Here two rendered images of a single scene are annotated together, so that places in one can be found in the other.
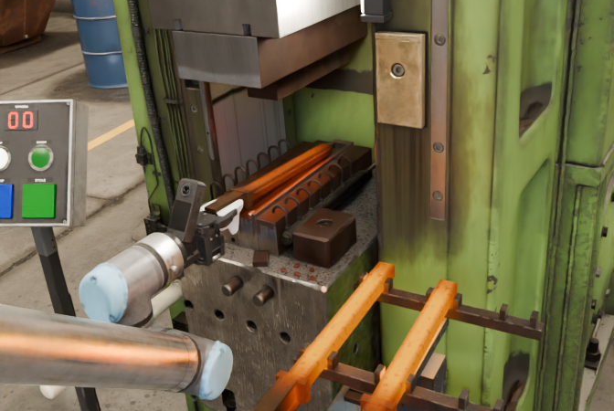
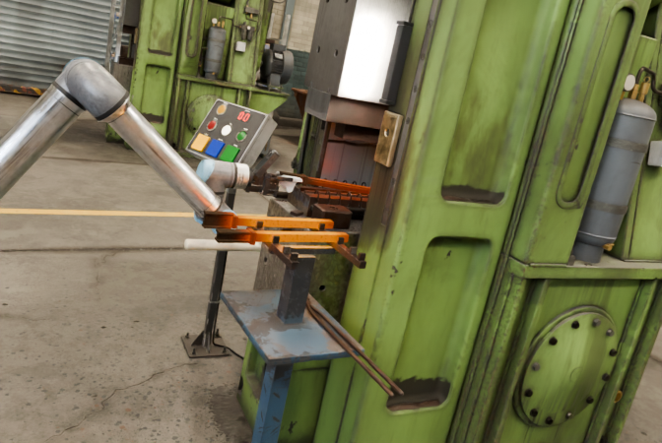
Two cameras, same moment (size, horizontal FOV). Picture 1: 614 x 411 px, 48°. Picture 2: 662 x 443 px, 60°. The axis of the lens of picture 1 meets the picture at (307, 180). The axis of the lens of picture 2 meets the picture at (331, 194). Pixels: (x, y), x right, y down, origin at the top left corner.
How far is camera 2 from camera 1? 107 cm
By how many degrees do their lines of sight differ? 29
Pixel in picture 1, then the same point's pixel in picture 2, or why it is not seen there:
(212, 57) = (315, 101)
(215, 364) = not seen: hidden behind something
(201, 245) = (264, 182)
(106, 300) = (202, 170)
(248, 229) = (300, 199)
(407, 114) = (383, 157)
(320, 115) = not seen: hidden behind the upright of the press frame
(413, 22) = (401, 108)
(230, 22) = (325, 86)
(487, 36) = (425, 122)
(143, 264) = (227, 167)
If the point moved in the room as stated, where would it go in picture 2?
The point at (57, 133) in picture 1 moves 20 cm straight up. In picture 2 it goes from (253, 127) to (261, 81)
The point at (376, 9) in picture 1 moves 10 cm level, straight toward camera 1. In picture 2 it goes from (385, 96) to (368, 94)
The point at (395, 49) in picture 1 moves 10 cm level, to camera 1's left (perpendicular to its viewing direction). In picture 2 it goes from (388, 120) to (362, 113)
